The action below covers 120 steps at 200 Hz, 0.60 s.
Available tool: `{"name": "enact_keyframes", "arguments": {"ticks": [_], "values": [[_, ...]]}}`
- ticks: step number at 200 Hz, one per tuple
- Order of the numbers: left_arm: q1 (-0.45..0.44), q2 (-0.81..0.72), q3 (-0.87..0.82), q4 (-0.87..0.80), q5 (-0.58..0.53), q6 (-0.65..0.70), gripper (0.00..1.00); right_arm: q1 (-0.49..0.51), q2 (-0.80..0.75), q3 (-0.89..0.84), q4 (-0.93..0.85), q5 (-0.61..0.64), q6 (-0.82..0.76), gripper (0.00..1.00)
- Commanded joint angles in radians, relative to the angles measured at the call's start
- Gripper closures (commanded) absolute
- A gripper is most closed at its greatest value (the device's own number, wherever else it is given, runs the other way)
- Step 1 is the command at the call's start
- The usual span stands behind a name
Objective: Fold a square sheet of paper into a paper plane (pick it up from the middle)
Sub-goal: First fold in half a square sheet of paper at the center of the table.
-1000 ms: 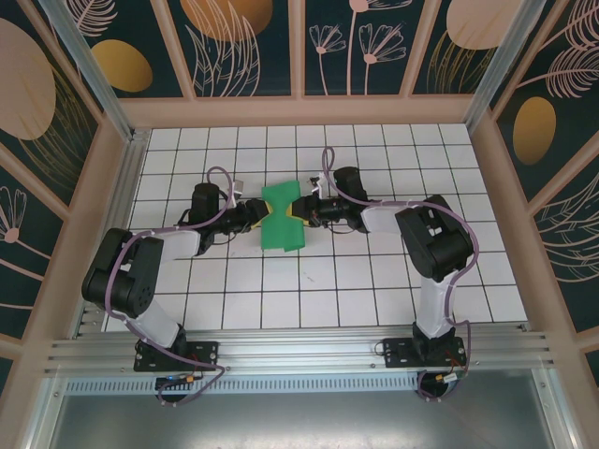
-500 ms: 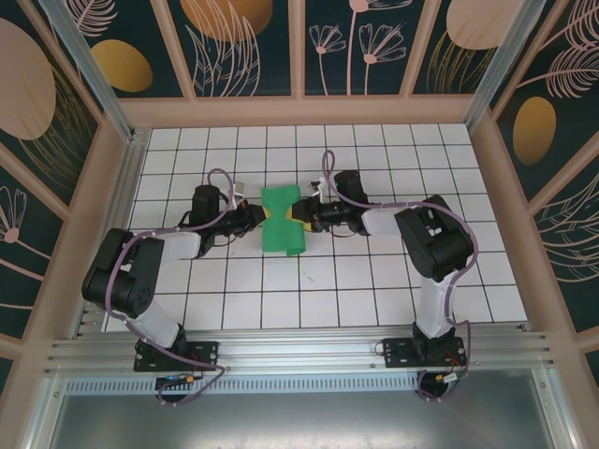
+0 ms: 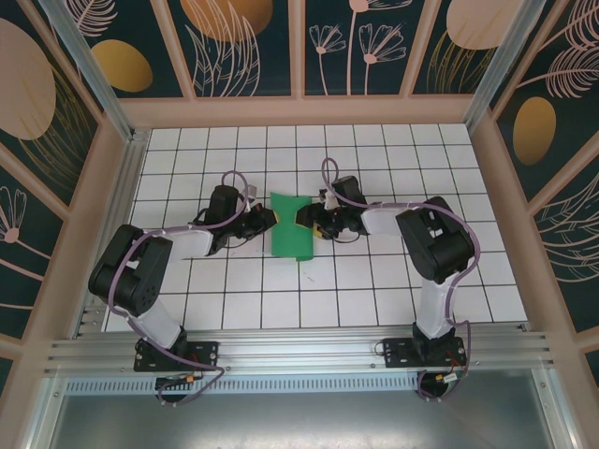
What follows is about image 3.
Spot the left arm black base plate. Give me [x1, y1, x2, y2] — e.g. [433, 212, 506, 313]
[133, 337, 222, 373]

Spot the aluminium side rail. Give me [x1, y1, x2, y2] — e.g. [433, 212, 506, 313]
[69, 129, 152, 339]

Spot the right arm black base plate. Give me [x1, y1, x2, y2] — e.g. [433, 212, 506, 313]
[381, 336, 468, 371]

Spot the grey sheet metal panel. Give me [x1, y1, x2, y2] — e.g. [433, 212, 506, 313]
[46, 369, 559, 449]

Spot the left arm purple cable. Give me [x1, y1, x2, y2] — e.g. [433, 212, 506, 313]
[107, 170, 252, 409]

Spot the aluminium frame bar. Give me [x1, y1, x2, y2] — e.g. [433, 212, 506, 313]
[21, 376, 70, 449]
[531, 369, 580, 449]

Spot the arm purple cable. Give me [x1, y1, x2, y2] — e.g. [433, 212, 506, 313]
[107, 170, 252, 409]
[321, 157, 482, 403]

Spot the green paper sheet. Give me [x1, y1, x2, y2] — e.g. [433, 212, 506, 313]
[270, 190, 314, 263]

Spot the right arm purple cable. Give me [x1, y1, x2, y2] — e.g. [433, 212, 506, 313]
[321, 157, 482, 403]

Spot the slotted grey cable duct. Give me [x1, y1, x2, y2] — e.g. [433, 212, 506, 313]
[64, 376, 423, 395]

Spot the slanted aluminium corner post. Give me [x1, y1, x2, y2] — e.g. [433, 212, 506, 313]
[461, 0, 535, 138]
[37, 0, 138, 142]

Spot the wide aluminium mounting rail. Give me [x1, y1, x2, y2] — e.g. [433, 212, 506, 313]
[43, 326, 562, 376]

